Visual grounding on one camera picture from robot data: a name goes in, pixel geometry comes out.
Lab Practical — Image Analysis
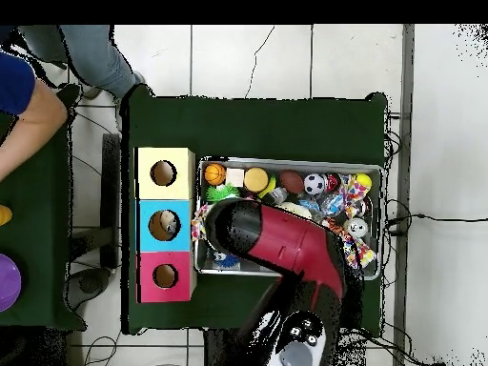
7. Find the wooden box with three holes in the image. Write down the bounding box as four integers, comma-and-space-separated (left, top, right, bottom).
134, 147, 197, 305

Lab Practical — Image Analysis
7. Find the green spiky ball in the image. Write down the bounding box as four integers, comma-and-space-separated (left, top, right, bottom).
205, 183, 240, 203

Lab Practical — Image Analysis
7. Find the orange foam disc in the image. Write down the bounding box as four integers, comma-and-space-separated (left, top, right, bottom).
243, 167, 270, 193

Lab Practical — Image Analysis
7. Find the plain wooden cube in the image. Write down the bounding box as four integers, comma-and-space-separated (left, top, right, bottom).
225, 168, 246, 188

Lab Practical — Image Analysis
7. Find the orange toy basketball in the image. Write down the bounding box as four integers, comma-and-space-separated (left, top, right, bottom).
203, 162, 227, 187

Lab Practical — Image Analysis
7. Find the brown toy football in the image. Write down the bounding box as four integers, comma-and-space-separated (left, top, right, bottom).
277, 170, 305, 194

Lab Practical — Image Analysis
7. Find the blue spiky ball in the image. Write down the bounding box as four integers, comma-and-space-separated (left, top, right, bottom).
211, 251, 241, 269

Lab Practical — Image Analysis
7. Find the black and white soccer ball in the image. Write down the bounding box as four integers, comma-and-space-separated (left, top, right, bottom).
303, 173, 326, 196

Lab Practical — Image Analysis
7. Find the dark green tablecloth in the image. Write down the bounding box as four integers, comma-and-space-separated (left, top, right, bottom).
120, 84, 389, 335

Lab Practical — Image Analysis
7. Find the silver can with pull tab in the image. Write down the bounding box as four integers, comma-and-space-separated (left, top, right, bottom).
346, 216, 370, 239

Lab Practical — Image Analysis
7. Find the yellow smiley ball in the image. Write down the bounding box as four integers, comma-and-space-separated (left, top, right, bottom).
353, 172, 373, 192

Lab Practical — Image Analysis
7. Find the black flat panel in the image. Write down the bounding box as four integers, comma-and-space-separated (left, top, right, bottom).
101, 132, 122, 268

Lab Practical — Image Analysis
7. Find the grey round base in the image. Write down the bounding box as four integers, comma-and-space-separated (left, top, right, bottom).
68, 266, 112, 310

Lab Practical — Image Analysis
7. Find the person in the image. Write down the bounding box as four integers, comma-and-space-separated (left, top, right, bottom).
0, 24, 147, 117

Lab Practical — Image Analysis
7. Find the neighbouring green table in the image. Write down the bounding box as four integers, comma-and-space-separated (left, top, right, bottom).
0, 83, 87, 331

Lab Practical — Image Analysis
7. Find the purple ball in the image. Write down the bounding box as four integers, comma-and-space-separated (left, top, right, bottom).
0, 253, 23, 314

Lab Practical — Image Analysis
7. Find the silver wire mesh bin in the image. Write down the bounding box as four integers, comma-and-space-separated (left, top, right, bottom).
193, 155, 384, 281

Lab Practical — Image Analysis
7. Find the black power cable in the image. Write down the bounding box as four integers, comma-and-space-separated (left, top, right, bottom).
384, 212, 488, 235

